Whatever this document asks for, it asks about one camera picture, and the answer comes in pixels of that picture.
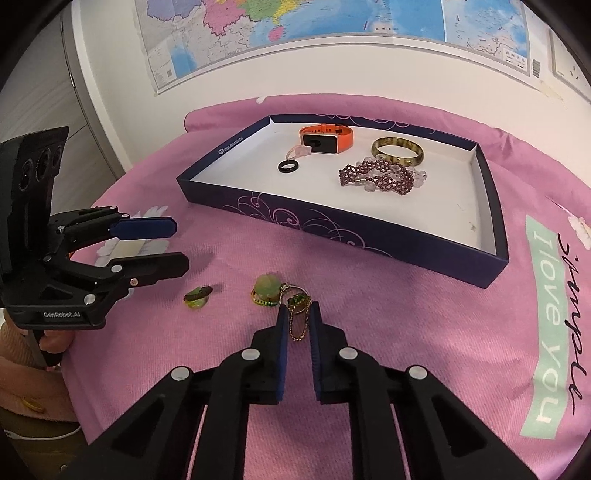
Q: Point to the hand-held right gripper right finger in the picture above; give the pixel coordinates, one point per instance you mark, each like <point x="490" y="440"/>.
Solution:
<point x="315" y="355"/>

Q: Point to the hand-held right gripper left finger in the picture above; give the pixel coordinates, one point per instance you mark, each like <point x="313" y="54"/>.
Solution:
<point x="281" y="355"/>

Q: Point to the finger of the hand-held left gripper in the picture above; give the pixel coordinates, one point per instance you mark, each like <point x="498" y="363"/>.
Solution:
<point x="138" y="227"/>
<point x="157" y="266"/>

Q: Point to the dark blue cardboard box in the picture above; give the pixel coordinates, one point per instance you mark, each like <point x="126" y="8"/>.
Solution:
<point x="438" y="212"/>

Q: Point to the orange smartwatch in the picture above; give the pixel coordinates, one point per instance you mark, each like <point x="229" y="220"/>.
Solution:
<point x="344" y="137"/>

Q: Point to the amber bangle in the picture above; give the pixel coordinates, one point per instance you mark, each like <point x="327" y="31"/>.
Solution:
<point x="418" y="154"/>

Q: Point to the person's left forearm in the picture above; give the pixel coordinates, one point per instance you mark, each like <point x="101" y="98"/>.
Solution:
<point x="27" y="383"/>

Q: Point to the person's left hand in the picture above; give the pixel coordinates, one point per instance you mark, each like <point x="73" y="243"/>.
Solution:
<point x="57" y="346"/>

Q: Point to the grey cabinet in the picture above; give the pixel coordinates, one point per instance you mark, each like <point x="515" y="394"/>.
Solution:
<point x="92" y="115"/>

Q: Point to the wall map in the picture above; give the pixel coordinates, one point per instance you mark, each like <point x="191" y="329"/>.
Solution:
<point x="323" y="18"/>

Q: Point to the white wall outlet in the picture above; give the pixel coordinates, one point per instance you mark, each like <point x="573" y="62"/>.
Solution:
<point x="565" y="60"/>

